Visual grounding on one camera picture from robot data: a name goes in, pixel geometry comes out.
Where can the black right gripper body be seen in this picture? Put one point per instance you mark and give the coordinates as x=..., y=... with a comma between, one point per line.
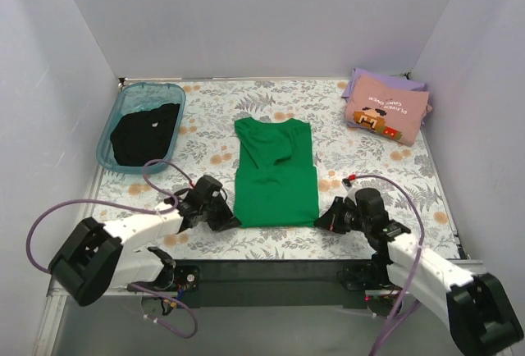
x=337, y=216

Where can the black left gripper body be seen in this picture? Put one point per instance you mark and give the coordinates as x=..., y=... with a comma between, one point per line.
x=217, y=213

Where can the green t shirt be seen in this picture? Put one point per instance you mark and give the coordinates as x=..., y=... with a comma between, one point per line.
x=276, y=179

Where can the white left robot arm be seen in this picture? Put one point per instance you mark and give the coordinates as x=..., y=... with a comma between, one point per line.
x=97, y=256

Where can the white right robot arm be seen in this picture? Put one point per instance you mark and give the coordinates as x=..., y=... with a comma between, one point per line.
x=473, y=307

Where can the floral table mat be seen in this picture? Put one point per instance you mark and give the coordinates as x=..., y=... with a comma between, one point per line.
x=207, y=144

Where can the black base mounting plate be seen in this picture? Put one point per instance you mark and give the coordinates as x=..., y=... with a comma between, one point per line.
x=271, y=283

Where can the black t shirt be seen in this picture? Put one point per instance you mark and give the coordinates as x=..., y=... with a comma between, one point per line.
x=142, y=136

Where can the pink folded t shirt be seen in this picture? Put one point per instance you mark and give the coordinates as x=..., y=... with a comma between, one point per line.
x=396, y=114

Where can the blue plastic basket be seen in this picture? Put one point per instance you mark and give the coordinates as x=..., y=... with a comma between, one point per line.
x=138, y=97

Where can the lavender folded t shirt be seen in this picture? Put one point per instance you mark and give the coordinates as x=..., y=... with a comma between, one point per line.
x=391, y=81

